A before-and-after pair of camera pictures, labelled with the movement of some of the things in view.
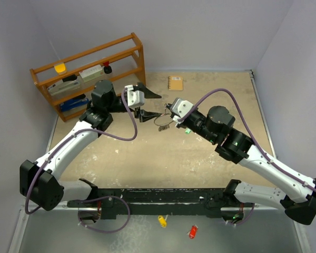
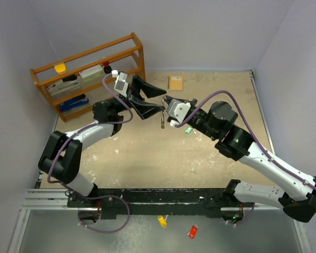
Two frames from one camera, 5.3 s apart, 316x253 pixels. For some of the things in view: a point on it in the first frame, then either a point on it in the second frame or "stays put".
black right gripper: (184, 125) stays put
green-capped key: (188, 130) stays put
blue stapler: (68, 104) stays put
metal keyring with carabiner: (164, 127) -> (163, 123)
